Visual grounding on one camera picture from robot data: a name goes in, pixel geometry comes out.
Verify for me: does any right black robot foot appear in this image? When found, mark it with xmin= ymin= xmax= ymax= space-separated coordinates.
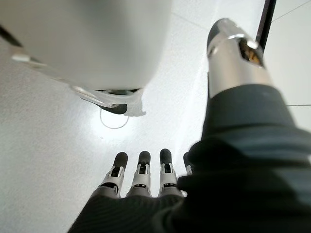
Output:
xmin=101 ymin=88 xmax=143 ymax=115

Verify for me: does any dark floor trim strip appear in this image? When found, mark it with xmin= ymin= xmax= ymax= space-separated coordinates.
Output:
xmin=255 ymin=0 xmax=277 ymax=49

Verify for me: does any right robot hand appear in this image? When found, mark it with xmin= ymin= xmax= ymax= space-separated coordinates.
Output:
xmin=68 ymin=18 xmax=311 ymax=233

